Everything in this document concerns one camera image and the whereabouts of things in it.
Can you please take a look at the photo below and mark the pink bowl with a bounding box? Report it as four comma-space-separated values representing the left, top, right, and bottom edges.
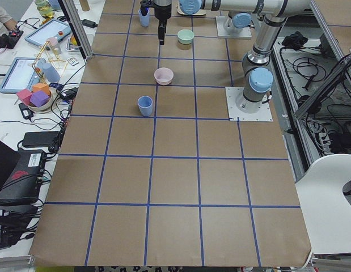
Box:
154, 67, 174, 86

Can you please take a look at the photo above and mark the light blue cylinder block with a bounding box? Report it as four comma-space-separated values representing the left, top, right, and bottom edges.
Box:
42, 62, 60, 83

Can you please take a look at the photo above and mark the yellow wire toy frame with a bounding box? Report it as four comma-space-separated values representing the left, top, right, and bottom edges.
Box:
32, 41, 68, 83

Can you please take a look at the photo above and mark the green bowl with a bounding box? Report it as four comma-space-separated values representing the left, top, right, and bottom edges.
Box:
177, 29, 194, 45

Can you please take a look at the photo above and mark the blue cup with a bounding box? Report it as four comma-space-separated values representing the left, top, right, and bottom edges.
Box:
138, 9, 150, 27
137, 96, 153, 117

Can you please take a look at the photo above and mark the white chair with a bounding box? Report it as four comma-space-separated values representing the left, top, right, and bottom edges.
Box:
296, 154, 351, 254

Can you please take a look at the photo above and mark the black power adapter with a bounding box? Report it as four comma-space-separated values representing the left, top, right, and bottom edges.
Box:
22, 131, 59, 148

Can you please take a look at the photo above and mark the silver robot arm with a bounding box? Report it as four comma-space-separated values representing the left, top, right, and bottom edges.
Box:
179, 1, 310, 113
224, 11, 251, 32

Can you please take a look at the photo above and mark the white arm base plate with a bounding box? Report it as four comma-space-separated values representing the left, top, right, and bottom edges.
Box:
225, 87, 273, 122

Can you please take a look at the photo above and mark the aluminium frame post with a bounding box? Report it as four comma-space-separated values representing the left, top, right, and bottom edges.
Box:
58, 0, 93, 60

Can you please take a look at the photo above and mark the bowl of coloured blocks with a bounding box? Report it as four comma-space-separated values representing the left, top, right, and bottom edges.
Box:
16, 83, 53, 113

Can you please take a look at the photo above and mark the black electronics box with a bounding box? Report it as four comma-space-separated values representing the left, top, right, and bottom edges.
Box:
0, 150, 45, 206

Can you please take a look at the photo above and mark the tablet in blue case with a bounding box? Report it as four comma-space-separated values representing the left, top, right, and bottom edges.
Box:
0, 57, 40, 94
24, 19, 71, 46

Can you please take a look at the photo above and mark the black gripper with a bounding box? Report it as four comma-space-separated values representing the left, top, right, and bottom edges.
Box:
153, 0, 172, 45

